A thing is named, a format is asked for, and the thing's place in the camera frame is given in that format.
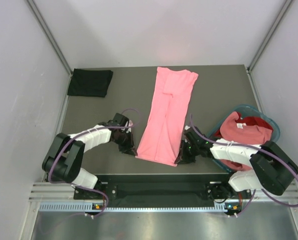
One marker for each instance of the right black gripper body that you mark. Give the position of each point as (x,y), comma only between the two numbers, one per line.
(189,151)

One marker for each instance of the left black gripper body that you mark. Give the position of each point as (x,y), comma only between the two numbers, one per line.
(125,142)

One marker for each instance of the pink t shirt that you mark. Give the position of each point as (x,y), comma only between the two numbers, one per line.
(160,142)

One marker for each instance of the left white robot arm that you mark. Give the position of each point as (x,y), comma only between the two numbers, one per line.
(63,161)

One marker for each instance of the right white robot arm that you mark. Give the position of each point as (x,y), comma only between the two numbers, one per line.
(261,166)

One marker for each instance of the pink shirt in basket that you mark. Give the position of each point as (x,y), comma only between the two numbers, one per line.
(232,130)

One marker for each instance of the red shirt in basket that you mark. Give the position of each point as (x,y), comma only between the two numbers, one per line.
(255,121)

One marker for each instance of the teal laundry basket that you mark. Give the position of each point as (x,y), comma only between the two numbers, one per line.
(247,110)

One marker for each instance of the folded black t shirt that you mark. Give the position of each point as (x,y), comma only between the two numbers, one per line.
(89,83)

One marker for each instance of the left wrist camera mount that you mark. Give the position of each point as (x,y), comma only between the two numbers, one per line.
(129,125)

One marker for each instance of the slotted grey cable duct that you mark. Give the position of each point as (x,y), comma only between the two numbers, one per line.
(93,207)

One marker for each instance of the aluminium frame rail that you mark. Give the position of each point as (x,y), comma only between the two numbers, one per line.
(64,192)

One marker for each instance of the left aluminium corner post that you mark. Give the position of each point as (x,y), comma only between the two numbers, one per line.
(47,32)

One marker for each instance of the aluminium corner post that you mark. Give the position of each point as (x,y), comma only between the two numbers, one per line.
(287,4)
(47,32)

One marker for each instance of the right aluminium corner post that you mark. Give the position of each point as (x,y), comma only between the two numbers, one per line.
(287,4)

